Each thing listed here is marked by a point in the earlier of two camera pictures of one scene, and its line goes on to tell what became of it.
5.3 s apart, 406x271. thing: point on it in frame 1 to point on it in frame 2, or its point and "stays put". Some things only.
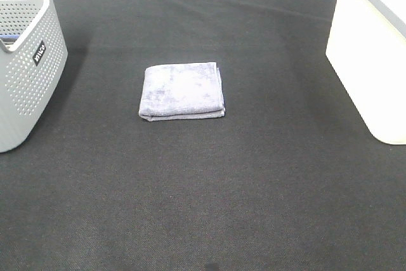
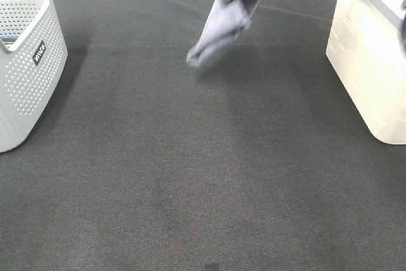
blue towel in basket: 9,38 stays put
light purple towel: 182,91 to 227,23
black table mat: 288,179 stays put
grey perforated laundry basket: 33,54 stays put
